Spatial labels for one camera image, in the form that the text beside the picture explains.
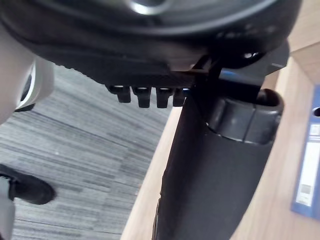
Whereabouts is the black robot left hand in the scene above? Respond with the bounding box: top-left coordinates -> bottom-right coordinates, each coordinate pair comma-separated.
0,0 -> 301,240

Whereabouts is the light wooden cabinet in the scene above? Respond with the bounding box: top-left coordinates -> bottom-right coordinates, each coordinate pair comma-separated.
119,0 -> 320,240

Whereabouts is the blue lever arch folder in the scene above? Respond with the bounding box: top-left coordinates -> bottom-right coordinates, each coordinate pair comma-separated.
289,84 -> 320,219

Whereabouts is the silver robot leg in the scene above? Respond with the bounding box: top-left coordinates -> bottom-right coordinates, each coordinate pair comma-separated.
0,24 -> 55,240

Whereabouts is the dark robot foot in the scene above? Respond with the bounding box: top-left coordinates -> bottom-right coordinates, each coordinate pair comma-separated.
0,163 -> 56,206

